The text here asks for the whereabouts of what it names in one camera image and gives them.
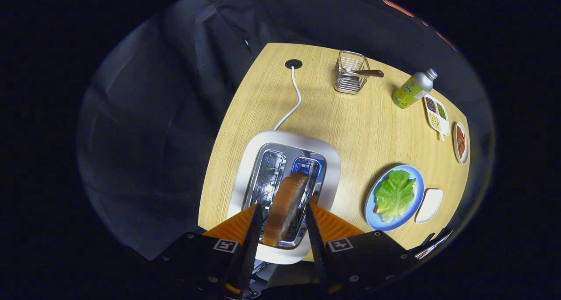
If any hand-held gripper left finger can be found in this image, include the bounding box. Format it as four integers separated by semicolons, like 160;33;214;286
158;204;264;298

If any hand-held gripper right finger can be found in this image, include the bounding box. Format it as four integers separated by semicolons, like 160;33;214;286
305;202;410;294

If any white bread slice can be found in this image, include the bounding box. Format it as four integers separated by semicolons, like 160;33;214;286
373;179;418;215
262;173;310;247

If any green lettuce leaf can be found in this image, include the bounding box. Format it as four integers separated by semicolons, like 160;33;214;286
374;170;417;223

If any white toaster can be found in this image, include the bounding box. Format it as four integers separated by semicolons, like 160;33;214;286
227;130;342;265

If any small white dish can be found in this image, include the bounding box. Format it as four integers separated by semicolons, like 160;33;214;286
415;188;444;225

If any blue round plate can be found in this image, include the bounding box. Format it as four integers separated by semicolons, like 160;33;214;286
365;164;425;232

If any white oval plate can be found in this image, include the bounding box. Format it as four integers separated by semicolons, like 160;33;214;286
452;121;469;165

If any white divided tray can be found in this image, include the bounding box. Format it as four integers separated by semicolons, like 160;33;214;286
423;94;451;141

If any green label metal bottle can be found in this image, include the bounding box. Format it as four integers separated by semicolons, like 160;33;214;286
392;68;438;110

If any white toaster cable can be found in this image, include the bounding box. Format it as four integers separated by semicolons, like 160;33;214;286
273;66;303;131

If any metal wire basket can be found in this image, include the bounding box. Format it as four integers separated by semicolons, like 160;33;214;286
334;50;371;94

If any wooden handled utensil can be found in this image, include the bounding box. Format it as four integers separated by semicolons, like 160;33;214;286
344;69;385;79

